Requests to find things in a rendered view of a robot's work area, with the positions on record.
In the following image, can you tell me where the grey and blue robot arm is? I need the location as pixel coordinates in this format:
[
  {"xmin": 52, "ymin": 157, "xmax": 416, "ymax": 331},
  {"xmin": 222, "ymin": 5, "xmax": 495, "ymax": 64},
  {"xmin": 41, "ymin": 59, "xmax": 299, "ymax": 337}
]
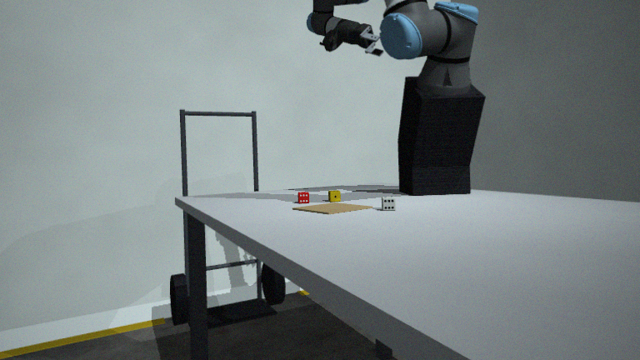
[{"xmin": 307, "ymin": 0, "xmax": 478, "ymax": 96}]

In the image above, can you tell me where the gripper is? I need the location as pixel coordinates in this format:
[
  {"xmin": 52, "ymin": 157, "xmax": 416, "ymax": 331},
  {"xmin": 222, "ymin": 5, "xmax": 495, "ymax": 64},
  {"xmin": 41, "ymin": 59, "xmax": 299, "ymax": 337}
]
[{"xmin": 319, "ymin": 17, "xmax": 384, "ymax": 57}]

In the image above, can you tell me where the yellow die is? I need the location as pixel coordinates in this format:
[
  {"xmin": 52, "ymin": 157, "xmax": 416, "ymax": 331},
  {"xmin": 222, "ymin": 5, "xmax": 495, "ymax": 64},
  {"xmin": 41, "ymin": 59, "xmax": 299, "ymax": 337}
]
[{"xmin": 328, "ymin": 190, "xmax": 341, "ymax": 203}]

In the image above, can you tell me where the red die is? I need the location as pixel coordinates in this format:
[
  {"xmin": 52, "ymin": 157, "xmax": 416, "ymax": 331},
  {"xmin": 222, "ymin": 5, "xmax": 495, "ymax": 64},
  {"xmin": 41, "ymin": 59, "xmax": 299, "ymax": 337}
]
[{"xmin": 297, "ymin": 192, "xmax": 309, "ymax": 203}]

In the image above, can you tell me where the tan mat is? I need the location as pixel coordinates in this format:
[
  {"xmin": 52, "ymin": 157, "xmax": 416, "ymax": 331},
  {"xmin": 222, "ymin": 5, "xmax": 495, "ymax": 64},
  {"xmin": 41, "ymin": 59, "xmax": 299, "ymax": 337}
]
[{"xmin": 292, "ymin": 202, "xmax": 373, "ymax": 214}]

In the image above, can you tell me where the grey die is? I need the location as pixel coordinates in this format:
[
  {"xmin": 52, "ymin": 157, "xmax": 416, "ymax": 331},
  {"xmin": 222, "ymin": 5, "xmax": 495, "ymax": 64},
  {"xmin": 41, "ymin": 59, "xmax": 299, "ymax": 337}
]
[{"xmin": 382, "ymin": 197, "xmax": 396, "ymax": 211}]

